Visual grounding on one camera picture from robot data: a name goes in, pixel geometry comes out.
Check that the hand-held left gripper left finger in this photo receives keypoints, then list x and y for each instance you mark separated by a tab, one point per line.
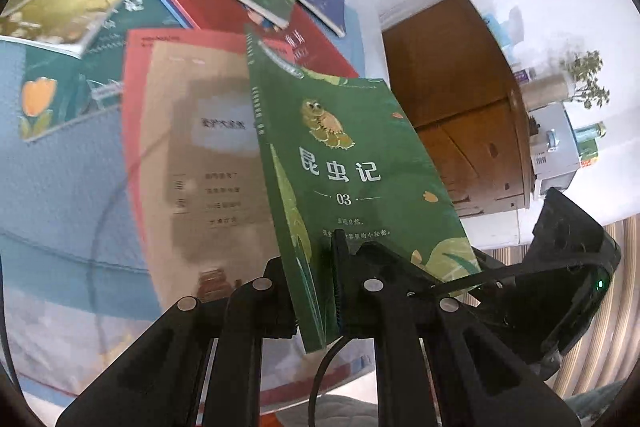
277	307

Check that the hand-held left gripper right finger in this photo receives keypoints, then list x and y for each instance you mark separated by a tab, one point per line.
345	287

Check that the green beetle cover book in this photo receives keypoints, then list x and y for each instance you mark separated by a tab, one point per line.
340	147

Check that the pink book tan cover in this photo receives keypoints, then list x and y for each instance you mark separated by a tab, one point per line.
165	157

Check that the red book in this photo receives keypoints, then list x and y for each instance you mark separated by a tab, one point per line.
215	9

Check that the teal tulip cover book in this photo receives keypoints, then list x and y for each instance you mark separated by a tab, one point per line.
100	57

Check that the rabbit meadow cover book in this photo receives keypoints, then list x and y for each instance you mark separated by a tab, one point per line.
55	17

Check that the white appliance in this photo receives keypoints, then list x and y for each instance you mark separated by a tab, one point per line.
555	147

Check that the green box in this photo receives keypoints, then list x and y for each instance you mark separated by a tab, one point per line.
590	147

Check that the small green plant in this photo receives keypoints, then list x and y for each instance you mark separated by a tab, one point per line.
587	77

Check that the brown wooden cabinet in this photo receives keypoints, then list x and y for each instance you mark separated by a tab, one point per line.
450	72

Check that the blue textured mat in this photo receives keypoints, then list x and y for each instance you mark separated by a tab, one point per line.
50	207

